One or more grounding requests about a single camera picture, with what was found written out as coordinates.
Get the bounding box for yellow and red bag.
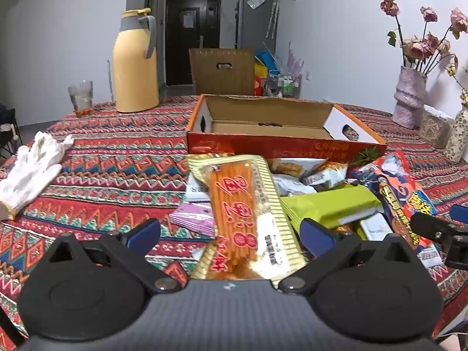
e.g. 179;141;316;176
254;63;270;96

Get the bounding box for yellow thermos jug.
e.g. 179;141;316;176
112;8;161;113

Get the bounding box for blue plastic item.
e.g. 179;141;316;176
254;51;279;72

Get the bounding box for white folded umbrella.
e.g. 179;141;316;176
265;0;281;39

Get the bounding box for dried pink roses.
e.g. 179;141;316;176
378;0;468;76

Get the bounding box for green snack packet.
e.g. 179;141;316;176
281;183;385;229

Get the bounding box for white cotton glove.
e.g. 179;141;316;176
22;131;74;176
0;145;63;221

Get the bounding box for dark entrance door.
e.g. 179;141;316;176
165;0;222;87

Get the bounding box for wire cart with bottles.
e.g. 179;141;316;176
265;69;304;99

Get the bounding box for pink ceramic vase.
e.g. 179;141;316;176
391;65;429;130

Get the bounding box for grey refrigerator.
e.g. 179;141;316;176
235;0;281;50

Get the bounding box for purple wall decoration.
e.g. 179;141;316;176
287;42;306;78

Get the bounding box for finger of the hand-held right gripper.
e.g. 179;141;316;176
450;204;468;223
409;211;468;269

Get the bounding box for clear glass cup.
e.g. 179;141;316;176
68;80;94;118

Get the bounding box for white oat crisp packet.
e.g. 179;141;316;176
301;161;349;191
271;157;328;178

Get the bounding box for brown cardboard box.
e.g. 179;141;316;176
189;47;257;97

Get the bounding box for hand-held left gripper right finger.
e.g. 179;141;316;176
278;218;416;295

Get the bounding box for white snack box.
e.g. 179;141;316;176
356;212;394;242

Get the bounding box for white printed snack packet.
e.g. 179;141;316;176
184;173;211;202

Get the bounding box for blue and orange snack packet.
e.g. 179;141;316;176
349;150;444;268

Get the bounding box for yellow flower branches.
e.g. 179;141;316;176
445;54;468;109

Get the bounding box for dark chair with clothes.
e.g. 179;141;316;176
0;104;25;158

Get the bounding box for long orange stick snack packet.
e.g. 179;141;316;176
186;153;308;281

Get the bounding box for orange cardboard box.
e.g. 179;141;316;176
186;94;388;169

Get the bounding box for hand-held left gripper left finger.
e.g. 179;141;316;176
50;218;188;295

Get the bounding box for floral patterned vase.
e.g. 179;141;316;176
443;104;468;164

